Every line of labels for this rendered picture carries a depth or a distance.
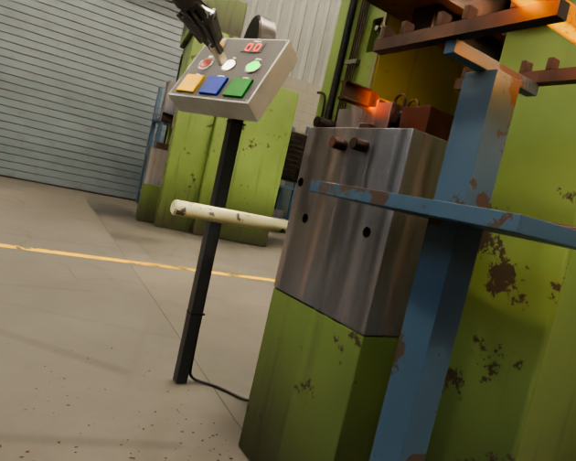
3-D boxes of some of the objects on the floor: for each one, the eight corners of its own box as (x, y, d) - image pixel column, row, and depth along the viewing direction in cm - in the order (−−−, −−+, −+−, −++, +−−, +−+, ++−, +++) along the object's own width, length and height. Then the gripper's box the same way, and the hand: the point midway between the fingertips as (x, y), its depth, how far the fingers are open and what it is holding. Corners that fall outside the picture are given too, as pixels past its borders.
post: (176, 383, 169) (241, 73, 161) (172, 379, 172) (237, 74, 164) (186, 383, 171) (252, 77, 163) (183, 378, 175) (247, 78, 167)
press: (144, 227, 549) (197, -33, 528) (128, 212, 658) (171, -4, 637) (310, 254, 651) (359, 37, 630) (272, 238, 760) (314, 52, 739)
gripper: (155, -3, 125) (200, 70, 143) (193, -5, 118) (234, 72, 137) (171, -22, 127) (213, 52, 146) (208, -24, 121) (247, 54, 139)
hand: (218, 52), depth 139 cm, fingers closed
